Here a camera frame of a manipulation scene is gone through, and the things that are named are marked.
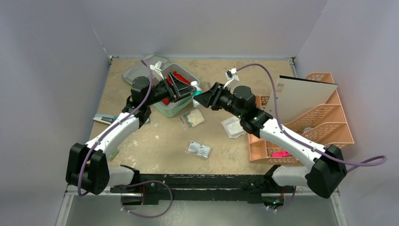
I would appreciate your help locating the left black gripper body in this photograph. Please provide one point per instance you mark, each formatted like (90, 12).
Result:
(161, 92)

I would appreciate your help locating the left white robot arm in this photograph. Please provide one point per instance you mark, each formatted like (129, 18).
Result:
(88, 168)

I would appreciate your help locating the small green packet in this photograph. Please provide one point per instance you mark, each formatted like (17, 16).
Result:
(113, 154)

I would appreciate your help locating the blue white plastic bag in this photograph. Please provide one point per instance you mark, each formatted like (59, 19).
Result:
(104, 118)

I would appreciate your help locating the peach plastic organizer basket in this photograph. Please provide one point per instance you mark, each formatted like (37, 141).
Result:
(325, 124)

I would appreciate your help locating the white plastic bottle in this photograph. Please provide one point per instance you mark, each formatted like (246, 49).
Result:
(198, 91)

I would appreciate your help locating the beige gauze packet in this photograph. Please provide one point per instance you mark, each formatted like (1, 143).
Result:
(192, 119)

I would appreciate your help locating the red first aid pouch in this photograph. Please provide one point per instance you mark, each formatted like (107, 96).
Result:
(174, 90)

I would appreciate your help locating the white gauze pad packet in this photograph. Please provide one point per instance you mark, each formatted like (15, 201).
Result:
(233, 128)

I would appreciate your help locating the black metal base frame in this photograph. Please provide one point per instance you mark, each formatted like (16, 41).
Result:
(253, 189)

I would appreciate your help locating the pink marker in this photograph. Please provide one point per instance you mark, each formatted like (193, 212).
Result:
(281, 154)

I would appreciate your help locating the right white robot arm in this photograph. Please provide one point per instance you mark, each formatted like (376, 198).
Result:
(323, 167)

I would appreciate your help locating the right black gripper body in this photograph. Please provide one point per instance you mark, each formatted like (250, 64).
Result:
(218, 98)

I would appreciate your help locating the clear bag alcohol wipes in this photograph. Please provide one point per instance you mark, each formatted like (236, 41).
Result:
(198, 148)

